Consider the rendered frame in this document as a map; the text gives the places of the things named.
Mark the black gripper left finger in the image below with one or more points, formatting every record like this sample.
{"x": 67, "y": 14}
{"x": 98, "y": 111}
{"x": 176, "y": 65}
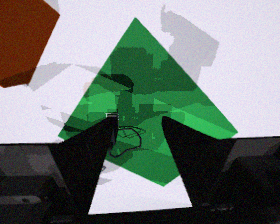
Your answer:
{"x": 75, "y": 164}

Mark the green circuit board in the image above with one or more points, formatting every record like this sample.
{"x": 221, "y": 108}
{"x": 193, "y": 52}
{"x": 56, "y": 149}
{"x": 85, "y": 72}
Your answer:
{"x": 139, "y": 83}

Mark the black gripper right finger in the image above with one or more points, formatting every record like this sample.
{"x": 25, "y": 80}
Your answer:
{"x": 203, "y": 161}

